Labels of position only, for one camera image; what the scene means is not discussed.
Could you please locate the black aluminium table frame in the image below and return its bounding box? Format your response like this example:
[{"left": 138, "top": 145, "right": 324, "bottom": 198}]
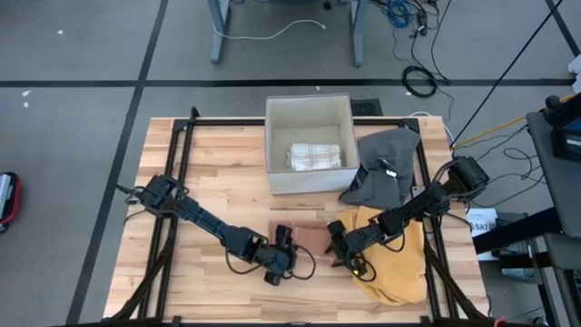
[{"left": 103, "top": 106, "right": 494, "bottom": 327}]

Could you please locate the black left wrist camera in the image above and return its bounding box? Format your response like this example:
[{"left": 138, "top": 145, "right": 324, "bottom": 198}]
[{"left": 275, "top": 223, "right": 294, "bottom": 244}]

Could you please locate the yellow cable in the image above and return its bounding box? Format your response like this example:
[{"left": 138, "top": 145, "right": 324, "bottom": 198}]
[{"left": 453, "top": 94, "right": 576, "bottom": 150}]

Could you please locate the red black case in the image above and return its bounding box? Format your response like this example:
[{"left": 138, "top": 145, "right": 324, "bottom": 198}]
[{"left": 0, "top": 171, "right": 23, "bottom": 233}]

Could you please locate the grey desk leg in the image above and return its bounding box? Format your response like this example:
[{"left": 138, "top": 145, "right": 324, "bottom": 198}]
[
  {"left": 207, "top": 0, "right": 231, "bottom": 64},
  {"left": 348, "top": 0, "right": 367, "bottom": 68}
]

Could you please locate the black right camera cable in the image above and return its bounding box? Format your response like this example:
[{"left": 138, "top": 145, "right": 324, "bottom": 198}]
[{"left": 345, "top": 252, "right": 379, "bottom": 283}]

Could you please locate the white crumpled object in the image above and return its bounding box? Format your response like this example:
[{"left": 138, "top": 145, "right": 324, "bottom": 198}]
[{"left": 566, "top": 53, "right": 581, "bottom": 94}]

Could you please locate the white floor cable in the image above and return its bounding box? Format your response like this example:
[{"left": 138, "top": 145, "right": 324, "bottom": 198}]
[{"left": 212, "top": 18, "right": 328, "bottom": 41}]

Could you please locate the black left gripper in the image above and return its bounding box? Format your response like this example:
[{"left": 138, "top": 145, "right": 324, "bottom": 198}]
[{"left": 251, "top": 244, "right": 299, "bottom": 286}]

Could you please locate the white printed paper sheet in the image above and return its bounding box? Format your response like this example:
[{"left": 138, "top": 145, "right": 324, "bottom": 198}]
[{"left": 466, "top": 207, "right": 499, "bottom": 238}]

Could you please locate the black left camera cable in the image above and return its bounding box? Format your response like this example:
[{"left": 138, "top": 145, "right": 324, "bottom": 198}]
[{"left": 224, "top": 244, "right": 318, "bottom": 281}]

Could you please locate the blue plastic bin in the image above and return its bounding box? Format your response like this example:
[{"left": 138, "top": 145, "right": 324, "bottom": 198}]
[{"left": 497, "top": 244, "right": 541, "bottom": 282}]

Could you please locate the white beige plaid towel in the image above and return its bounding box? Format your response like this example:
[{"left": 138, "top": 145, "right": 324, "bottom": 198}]
[{"left": 285, "top": 143, "right": 343, "bottom": 173}]

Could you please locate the thin black pole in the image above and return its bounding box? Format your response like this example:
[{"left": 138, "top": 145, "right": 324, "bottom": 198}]
[{"left": 450, "top": 0, "right": 566, "bottom": 149}]

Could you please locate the beige fabric storage box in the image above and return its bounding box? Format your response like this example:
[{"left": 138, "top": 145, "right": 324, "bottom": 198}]
[{"left": 264, "top": 93, "right": 362, "bottom": 196}]

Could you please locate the black equipment cart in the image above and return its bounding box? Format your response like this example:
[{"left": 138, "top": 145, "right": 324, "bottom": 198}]
[{"left": 471, "top": 111, "right": 581, "bottom": 327}]

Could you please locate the thin white cable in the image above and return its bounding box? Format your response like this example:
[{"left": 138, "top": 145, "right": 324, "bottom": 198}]
[{"left": 408, "top": 110, "right": 455, "bottom": 145}]

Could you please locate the black perforated mat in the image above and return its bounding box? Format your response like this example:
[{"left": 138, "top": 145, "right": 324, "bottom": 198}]
[{"left": 350, "top": 98, "right": 384, "bottom": 117}]

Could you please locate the black camera cable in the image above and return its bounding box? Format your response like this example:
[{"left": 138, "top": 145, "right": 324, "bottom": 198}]
[
  {"left": 345, "top": 252, "right": 379, "bottom": 283},
  {"left": 224, "top": 244, "right": 318, "bottom": 281}
]

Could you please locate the black long floor cable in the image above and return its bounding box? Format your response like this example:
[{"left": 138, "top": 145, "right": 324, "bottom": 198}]
[{"left": 389, "top": 0, "right": 455, "bottom": 122}]

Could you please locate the blue cable bundle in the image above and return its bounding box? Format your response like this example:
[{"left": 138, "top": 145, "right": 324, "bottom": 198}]
[{"left": 383, "top": 0, "right": 412, "bottom": 29}]

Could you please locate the black device with blue screen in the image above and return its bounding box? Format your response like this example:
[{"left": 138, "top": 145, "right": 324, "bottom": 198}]
[{"left": 544, "top": 93, "right": 581, "bottom": 164}]

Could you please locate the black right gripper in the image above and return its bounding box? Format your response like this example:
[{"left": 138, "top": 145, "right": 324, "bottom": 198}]
[{"left": 323, "top": 225, "right": 387, "bottom": 269}]

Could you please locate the terracotta pink towel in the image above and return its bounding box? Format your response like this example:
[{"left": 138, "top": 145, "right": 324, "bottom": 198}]
[{"left": 267, "top": 220, "right": 336, "bottom": 259}]

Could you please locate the black coiled cable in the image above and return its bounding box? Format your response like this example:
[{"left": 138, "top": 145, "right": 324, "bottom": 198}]
[{"left": 400, "top": 64, "right": 439, "bottom": 99}]

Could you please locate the mustard yellow towel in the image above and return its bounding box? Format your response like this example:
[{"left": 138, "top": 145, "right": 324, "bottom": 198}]
[{"left": 334, "top": 204, "right": 428, "bottom": 307}]

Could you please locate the dark grey towel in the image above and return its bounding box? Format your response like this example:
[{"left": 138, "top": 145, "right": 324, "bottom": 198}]
[{"left": 339, "top": 126, "right": 422, "bottom": 212}]

